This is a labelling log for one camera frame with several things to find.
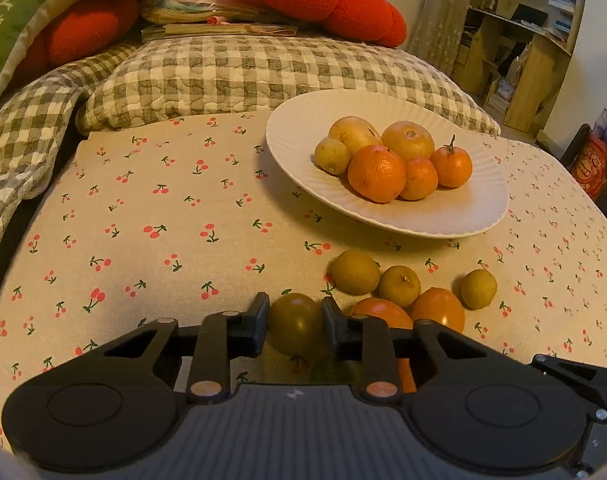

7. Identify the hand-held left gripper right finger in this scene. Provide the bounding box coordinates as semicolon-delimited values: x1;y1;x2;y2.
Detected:
322;296;507;405

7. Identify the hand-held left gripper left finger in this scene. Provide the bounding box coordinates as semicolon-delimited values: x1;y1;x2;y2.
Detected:
91;291;270;402

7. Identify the olive green plum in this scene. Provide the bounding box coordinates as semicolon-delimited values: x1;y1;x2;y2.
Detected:
268;292;325;358

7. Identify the yellow-green plum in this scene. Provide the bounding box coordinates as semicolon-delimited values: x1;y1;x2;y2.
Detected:
331;250;381;296
378;265;421;308
459;268;498;310
314;137;353;176

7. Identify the large tangerine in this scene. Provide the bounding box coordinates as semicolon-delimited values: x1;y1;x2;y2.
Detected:
347;144;407;204

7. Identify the white plate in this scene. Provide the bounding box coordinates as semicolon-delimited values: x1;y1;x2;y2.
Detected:
265;89;509;239

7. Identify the large yellow orange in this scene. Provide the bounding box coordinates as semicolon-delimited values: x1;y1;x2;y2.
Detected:
381;120;435;162
327;116;384;157

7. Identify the tangerine with stem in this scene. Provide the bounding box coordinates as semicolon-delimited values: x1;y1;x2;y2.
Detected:
429;135;473;189

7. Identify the red printed bag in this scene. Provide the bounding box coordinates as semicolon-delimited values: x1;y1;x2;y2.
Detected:
568;132;607;201

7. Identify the black board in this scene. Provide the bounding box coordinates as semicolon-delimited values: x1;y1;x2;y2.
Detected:
561;122;591;171

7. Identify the wooden shelf unit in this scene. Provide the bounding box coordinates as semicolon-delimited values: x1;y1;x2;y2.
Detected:
453;0;589;133

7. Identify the patterned beige curtain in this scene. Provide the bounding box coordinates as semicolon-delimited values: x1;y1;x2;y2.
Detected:
406;0;489;76

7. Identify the red plush cushion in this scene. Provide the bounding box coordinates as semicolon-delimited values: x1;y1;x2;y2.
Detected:
14;0;139;83

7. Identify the green embroidered cushion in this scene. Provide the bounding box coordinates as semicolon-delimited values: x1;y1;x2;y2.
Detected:
0;0;84;106

